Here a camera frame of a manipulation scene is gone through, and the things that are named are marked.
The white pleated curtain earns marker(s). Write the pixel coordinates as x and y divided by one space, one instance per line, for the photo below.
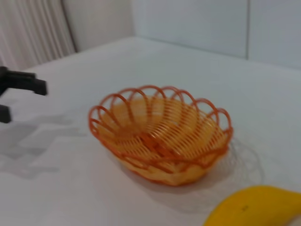
30 30

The orange plastic woven basket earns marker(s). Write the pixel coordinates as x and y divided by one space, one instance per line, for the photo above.
164 141

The yellow banana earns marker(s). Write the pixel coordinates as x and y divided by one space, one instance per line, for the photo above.
254 207

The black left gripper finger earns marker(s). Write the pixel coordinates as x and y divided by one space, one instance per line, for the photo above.
23 81
4 114

